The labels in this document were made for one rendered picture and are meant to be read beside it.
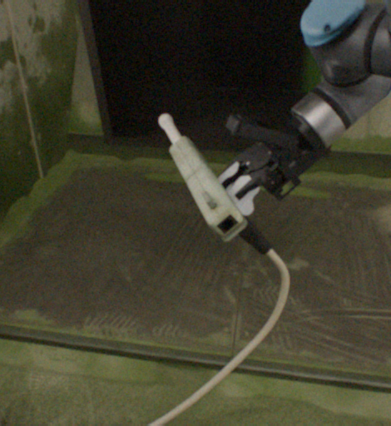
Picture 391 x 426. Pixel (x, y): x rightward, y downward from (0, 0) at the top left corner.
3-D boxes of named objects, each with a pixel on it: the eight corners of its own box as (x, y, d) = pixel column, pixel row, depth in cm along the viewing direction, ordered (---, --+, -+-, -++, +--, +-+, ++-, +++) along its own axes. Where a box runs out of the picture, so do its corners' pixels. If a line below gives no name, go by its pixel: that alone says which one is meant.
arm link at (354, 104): (358, 27, 69) (371, 66, 77) (299, 80, 72) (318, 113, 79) (401, 50, 64) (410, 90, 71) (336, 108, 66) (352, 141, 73)
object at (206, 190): (303, 279, 73) (225, 199, 61) (281, 296, 74) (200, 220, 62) (219, 164, 114) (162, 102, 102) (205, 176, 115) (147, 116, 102)
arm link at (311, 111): (328, 101, 66) (299, 85, 75) (304, 122, 67) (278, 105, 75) (353, 139, 71) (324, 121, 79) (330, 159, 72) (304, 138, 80)
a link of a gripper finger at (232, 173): (221, 219, 80) (261, 189, 78) (201, 200, 77) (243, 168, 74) (218, 209, 83) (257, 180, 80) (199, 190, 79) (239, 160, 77)
